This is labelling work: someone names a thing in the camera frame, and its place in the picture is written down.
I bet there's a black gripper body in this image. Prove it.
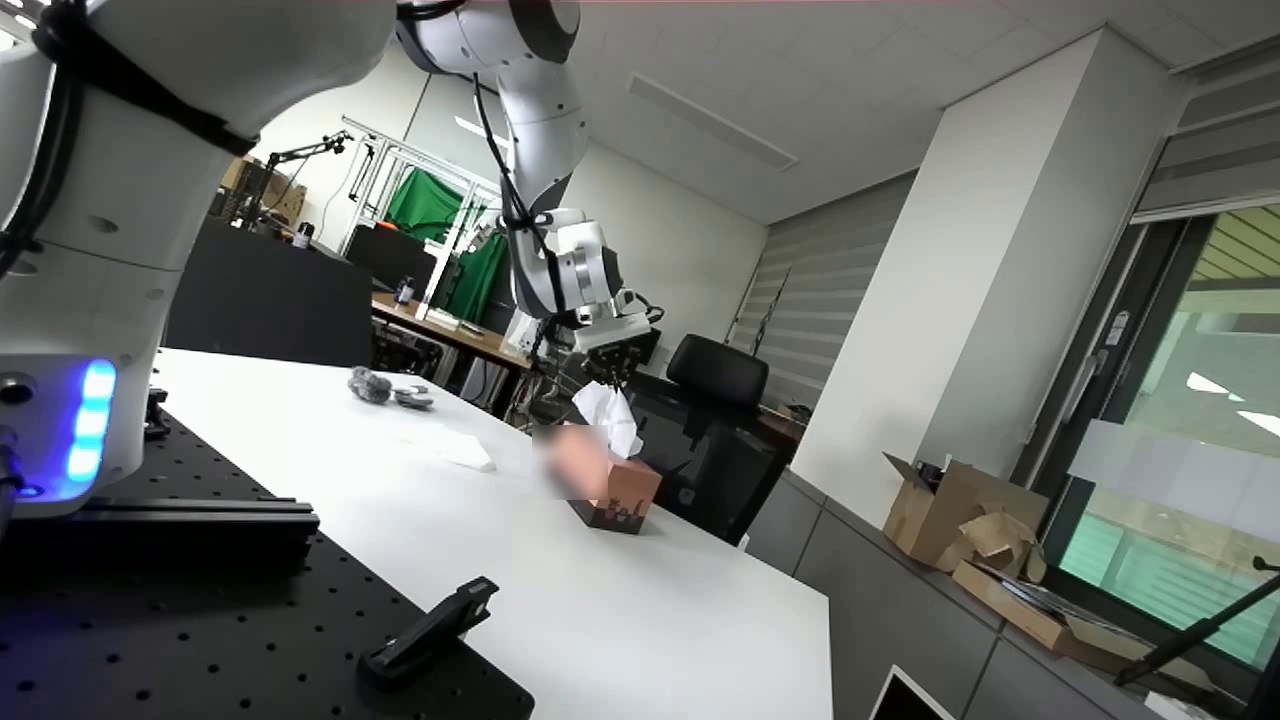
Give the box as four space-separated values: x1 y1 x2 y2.
547 283 669 357

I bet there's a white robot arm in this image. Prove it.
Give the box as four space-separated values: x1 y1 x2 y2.
0 0 658 520

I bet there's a small white tissue piece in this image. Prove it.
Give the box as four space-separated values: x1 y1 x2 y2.
442 438 496 472

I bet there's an orange tissue box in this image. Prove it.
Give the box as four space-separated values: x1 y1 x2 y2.
543 419 658 536

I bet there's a green cloth backdrop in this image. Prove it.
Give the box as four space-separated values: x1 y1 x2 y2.
384 166 508 324

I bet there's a grey object on table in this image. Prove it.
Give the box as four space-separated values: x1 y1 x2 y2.
348 366 430 412

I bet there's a black office chair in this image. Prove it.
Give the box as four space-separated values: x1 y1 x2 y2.
631 335 791 543

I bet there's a black partition panel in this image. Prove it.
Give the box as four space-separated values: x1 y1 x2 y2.
163 220 371 366

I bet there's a black clamp on plate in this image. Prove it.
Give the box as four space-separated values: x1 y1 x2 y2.
359 574 500 685

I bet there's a grey low cabinet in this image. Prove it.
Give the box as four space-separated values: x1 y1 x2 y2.
749 472 1159 720

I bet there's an open cardboard box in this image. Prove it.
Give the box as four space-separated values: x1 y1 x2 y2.
883 455 1049 574

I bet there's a black tripod leg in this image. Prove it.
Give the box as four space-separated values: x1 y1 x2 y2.
1110 556 1280 686

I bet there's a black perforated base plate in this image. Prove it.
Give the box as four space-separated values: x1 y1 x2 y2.
0 426 535 720

